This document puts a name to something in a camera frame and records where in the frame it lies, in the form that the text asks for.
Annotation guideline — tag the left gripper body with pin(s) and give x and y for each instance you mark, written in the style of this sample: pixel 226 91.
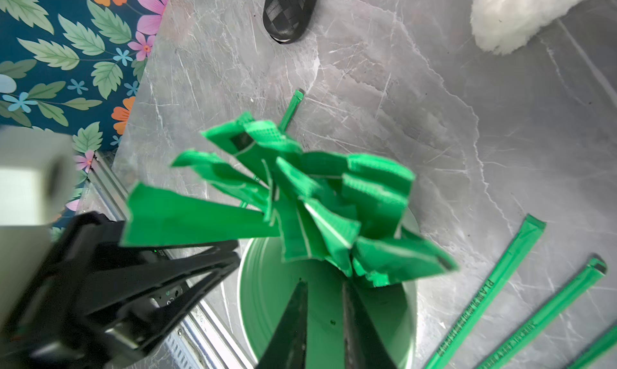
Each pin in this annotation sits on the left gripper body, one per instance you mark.
pixel 48 327

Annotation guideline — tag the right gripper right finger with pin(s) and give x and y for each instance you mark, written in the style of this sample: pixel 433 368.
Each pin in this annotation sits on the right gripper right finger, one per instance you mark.
pixel 363 347

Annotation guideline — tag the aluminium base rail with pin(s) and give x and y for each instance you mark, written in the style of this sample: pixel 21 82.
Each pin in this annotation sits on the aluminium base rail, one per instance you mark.
pixel 202 339

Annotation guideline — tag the bundle of green wrapped straws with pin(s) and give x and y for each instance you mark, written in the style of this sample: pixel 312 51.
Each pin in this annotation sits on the bundle of green wrapped straws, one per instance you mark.
pixel 347 210

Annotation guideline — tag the light green storage cup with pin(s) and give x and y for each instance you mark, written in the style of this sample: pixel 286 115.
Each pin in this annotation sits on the light green storage cup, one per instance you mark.
pixel 266 283

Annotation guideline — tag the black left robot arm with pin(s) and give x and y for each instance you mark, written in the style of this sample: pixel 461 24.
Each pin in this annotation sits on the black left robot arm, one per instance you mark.
pixel 83 300

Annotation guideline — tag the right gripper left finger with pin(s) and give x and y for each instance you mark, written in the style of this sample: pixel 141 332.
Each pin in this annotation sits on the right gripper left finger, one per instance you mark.
pixel 287 348

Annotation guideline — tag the white plush teddy bear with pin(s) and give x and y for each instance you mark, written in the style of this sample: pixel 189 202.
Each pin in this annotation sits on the white plush teddy bear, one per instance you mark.
pixel 503 26

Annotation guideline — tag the green straw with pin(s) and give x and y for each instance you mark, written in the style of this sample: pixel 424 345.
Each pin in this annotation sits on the green straw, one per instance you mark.
pixel 589 275
pixel 595 350
pixel 289 111
pixel 530 232

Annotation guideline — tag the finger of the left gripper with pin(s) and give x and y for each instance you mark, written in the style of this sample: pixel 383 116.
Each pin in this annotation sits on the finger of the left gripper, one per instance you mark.
pixel 183 255
pixel 142 297

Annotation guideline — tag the black remote control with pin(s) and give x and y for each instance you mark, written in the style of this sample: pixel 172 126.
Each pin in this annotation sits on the black remote control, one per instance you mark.
pixel 287 20

